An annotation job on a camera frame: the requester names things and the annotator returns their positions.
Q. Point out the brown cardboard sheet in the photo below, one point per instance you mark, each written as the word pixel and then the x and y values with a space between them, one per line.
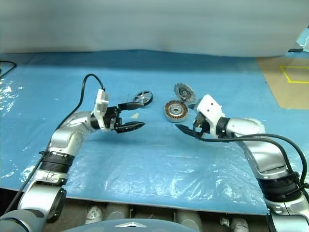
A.
pixel 277 91

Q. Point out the grey rounded cylinder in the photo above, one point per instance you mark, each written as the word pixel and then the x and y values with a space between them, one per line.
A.
pixel 188 218
pixel 117 211

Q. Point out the white object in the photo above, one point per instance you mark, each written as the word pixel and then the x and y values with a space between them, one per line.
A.
pixel 306 43

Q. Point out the black device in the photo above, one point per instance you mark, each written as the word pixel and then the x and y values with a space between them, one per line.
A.
pixel 295 49

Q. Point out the dark grey robot torso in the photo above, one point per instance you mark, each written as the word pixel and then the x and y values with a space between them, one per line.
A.
pixel 108 227

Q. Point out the black wheel-shaped end cap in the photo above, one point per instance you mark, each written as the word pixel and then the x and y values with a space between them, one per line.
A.
pixel 144 96

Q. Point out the white shoe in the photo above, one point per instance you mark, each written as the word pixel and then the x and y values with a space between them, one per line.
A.
pixel 93 213
pixel 237 224

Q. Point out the white foam sheet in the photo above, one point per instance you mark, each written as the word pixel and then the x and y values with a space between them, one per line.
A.
pixel 144 24

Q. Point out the blue plastic covered mat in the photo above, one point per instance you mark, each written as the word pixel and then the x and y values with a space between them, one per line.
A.
pixel 144 157

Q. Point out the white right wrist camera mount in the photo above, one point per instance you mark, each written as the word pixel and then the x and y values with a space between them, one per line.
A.
pixel 210 106

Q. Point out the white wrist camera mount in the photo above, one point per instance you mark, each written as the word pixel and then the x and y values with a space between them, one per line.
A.
pixel 101 106
pixel 210 106

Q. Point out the silver finned rotor disc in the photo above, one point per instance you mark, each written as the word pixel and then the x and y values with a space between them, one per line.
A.
pixel 184 93

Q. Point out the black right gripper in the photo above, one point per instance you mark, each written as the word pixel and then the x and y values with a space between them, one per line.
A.
pixel 201 123

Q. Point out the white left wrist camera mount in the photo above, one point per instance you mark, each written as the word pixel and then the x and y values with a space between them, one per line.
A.
pixel 101 106

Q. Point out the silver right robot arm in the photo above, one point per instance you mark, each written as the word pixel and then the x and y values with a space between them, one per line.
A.
pixel 260 149

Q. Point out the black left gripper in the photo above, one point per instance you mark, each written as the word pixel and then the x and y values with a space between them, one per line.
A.
pixel 113 117

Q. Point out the copper wound motor stator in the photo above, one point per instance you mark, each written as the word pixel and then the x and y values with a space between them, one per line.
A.
pixel 176 111

